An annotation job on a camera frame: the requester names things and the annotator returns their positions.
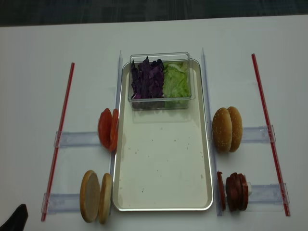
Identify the thin red meat slice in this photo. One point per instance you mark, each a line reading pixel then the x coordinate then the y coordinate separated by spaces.
pixel 221 190

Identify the purple cabbage leaves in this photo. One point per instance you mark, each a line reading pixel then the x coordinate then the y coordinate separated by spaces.
pixel 147 79

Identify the white metal serving tray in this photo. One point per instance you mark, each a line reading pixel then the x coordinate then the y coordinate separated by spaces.
pixel 162 161

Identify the brown meat patty stack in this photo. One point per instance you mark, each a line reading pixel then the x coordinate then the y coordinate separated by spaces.
pixel 237 192

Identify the tomato slice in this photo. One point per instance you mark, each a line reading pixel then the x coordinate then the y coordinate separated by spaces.
pixel 114 131
pixel 104 127

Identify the sesame bun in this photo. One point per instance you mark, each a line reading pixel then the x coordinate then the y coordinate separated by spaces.
pixel 237 128
pixel 222 130

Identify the right clear divider wall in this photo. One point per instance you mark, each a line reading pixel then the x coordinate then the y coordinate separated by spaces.
pixel 208 119

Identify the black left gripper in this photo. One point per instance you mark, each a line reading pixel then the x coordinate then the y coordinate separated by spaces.
pixel 17 220

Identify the clear bottom bun track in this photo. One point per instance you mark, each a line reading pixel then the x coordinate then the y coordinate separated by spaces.
pixel 60 203

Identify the left red rail strip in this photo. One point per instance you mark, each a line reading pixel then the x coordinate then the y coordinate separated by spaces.
pixel 60 128

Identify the clear patty track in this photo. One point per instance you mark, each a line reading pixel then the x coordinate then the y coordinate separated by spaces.
pixel 265 198

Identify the clear top bun track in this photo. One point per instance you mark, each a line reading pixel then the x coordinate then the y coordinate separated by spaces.
pixel 261 134

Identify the white patty pusher block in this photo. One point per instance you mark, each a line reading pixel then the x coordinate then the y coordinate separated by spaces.
pixel 249 188

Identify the right sesame top bun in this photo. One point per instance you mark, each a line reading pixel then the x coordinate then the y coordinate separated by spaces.
pixel 237 128

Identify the clear bun track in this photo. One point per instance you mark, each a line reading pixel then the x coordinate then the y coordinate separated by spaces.
pixel 60 203
pixel 261 134

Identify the clear tomato track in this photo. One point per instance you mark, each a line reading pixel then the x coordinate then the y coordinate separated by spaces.
pixel 76 139

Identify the left sesame top bun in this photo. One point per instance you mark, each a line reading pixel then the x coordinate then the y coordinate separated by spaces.
pixel 222 130

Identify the green lettuce leaves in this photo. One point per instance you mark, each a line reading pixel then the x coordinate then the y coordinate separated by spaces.
pixel 175 82

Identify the bun slice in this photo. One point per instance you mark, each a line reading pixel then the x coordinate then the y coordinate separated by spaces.
pixel 89 196
pixel 105 198

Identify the clear plastic salad container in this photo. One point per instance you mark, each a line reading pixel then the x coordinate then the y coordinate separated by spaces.
pixel 162 103

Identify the red rail strip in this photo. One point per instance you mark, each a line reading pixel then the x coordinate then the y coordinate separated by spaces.
pixel 273 145
pixel 60 128

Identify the left tomato slice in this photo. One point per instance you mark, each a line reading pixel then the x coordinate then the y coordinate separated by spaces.
pixel 104 127

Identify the right red rail strip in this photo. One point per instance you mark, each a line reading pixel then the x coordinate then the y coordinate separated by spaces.
pixel 273 145

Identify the right tomato slice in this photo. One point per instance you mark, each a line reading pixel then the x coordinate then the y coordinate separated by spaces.
pixel 114 131

